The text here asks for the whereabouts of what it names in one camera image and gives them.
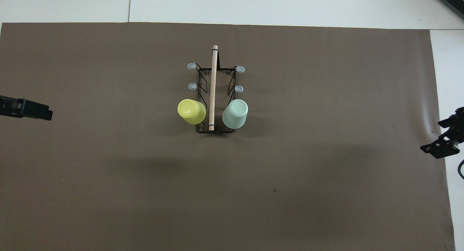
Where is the green plastic cup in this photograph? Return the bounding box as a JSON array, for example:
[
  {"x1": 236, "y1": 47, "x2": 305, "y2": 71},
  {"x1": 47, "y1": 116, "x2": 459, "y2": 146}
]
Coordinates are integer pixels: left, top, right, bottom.
[{"x1": 222, "y1": 99, "x2": 249, "y2": 129}]

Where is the black wire cup rack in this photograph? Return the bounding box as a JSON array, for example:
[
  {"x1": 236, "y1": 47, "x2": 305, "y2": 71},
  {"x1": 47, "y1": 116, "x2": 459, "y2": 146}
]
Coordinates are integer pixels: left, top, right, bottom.
[{"x1": 187, "y1": 45, "x2": 245, "y2": 134}]

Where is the yellow plastic cup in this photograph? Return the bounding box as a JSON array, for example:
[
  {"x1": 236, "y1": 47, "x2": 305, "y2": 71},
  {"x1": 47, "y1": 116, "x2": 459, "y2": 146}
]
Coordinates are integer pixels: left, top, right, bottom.
[{"x1": 177, "y1": 99, "x2": 207, "y2": 125}]

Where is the brown table mat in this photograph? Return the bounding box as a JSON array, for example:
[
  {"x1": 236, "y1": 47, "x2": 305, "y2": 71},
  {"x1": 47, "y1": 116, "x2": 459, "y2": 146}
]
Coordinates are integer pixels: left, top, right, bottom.
[{"x1": 0, "y1": 22, "x2": 456, "y2": 251}]

